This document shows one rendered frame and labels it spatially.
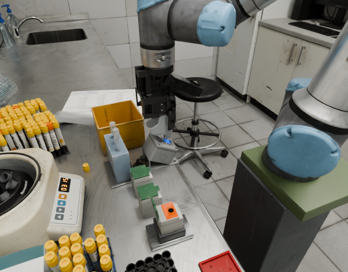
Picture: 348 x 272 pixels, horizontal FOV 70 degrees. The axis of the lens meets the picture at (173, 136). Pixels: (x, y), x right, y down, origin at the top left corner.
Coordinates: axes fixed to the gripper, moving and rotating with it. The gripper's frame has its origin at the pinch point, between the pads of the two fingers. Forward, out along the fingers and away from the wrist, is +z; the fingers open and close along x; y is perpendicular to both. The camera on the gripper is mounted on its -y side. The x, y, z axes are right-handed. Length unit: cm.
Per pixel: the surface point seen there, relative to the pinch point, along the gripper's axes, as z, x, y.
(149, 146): 2.4, 0.1, 5.6
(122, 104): -0.7, -20.5, 8.2
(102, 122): 4.5, -20.2, 15.6
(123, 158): -0.4, 5.9, 13.6
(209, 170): 88, -62, -54
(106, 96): 6.9, -43.7, 10.9
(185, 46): 45, -218, -103
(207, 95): 31, -72, -53
